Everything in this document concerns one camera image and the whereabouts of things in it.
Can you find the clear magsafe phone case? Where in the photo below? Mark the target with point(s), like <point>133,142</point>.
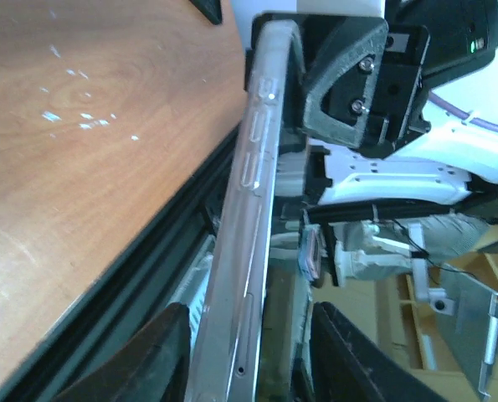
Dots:
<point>226,355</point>

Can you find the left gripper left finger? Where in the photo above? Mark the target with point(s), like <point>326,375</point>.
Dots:
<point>153,365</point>

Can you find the light blue cable duct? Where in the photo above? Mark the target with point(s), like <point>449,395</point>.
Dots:
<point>193,286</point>

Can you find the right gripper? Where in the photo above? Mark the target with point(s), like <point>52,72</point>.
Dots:
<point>357,96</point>

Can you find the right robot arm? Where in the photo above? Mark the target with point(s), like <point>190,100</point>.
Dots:
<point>447,157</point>

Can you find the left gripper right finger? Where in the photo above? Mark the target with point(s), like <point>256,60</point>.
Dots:
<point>347,366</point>

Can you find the far right black phone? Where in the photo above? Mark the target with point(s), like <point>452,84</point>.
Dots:
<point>210,9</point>

